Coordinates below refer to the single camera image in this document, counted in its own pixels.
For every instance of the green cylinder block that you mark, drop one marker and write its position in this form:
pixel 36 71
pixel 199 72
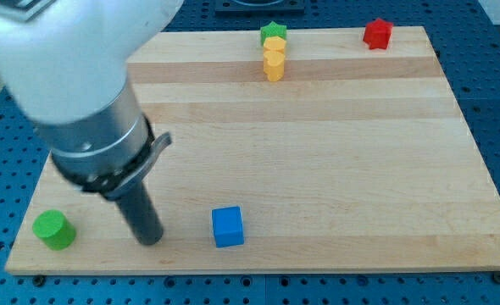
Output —
pixel 54 230

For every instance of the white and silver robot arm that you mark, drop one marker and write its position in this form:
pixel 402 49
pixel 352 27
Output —
pixel 65 63

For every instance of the blue cube block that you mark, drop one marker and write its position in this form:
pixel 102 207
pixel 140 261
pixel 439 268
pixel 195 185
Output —
pixel 227 226

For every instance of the yellow heart block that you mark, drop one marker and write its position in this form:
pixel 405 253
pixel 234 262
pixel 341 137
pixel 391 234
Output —
pixel 274 65

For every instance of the wooden board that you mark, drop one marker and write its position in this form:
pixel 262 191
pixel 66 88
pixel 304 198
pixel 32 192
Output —
pixel 357 161

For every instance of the yellow pentagon block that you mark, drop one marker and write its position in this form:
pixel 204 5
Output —
pixel 274 44

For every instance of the green star block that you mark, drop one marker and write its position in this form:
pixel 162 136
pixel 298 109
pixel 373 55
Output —
pixel 272 29

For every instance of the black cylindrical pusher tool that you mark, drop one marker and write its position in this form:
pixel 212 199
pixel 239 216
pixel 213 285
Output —
pixel 140 214

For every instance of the red star block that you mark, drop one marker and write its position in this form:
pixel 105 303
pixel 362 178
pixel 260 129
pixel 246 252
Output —
pixel 378 33

